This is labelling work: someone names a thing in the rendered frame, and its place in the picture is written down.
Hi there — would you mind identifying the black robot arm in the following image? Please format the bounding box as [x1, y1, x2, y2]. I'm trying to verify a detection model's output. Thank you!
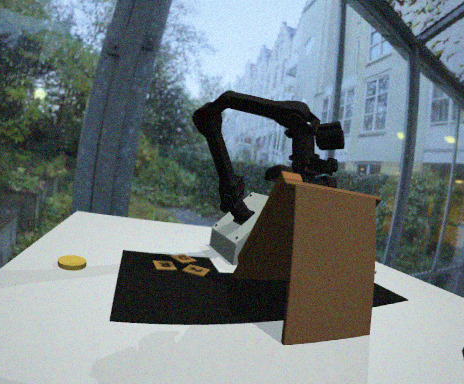
[192, 90, 345, 225]

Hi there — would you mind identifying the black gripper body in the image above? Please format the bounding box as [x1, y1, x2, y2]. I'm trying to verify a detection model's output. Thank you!
[265, 148, 337, 188]

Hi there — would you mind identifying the yellow flat disc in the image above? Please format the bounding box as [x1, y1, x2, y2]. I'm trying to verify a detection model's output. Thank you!
[58, 255, 87, 271]

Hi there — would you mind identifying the tan wooden board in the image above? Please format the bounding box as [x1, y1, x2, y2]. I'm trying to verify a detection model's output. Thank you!
[231, 171, 382, 345]

